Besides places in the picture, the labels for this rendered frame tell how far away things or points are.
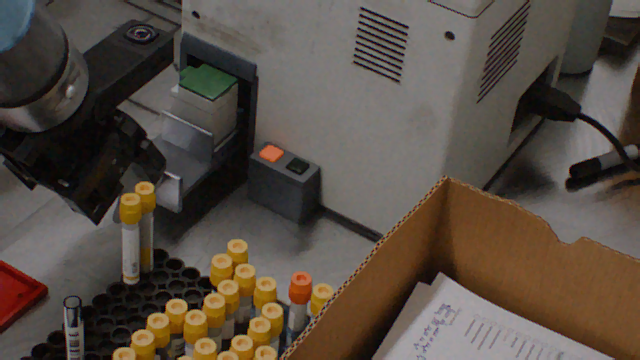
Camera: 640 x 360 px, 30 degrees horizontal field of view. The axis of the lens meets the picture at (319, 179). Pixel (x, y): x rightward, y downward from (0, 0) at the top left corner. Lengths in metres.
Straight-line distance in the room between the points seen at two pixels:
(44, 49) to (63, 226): 0.31
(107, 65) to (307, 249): 0.26
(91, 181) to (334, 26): 0.24
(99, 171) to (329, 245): 0.25
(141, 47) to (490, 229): 0.31
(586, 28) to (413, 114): 0.36
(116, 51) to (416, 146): 0.26
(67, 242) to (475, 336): 0.37
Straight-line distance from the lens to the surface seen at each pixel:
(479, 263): 0.97
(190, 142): 1.09
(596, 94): 1.33
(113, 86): 0.92
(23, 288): 1.04
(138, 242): 0.97
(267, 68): 1.06
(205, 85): 1.07
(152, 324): 0.85
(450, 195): 0.95
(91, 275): 1.04
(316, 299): 0.87
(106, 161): 0.93
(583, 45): 1.33
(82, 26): 2.91
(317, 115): 1.05
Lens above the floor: 1.62
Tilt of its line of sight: 40 degrees down
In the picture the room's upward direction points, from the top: 7 degrees clockwise
